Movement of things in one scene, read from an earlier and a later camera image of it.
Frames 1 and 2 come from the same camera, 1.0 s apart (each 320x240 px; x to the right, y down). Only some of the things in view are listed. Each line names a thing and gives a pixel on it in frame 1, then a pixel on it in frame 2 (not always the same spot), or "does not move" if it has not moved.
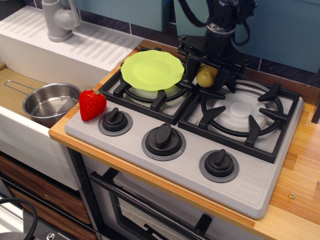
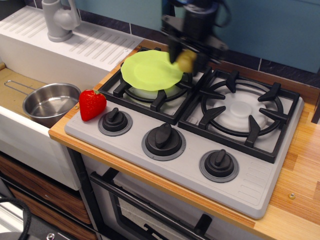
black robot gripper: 216,49 to 195,31
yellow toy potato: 205,75 to 186,60
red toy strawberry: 91,103 does not move
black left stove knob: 115,123 does not move
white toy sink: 28,57 does not move
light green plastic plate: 151,70 does not move
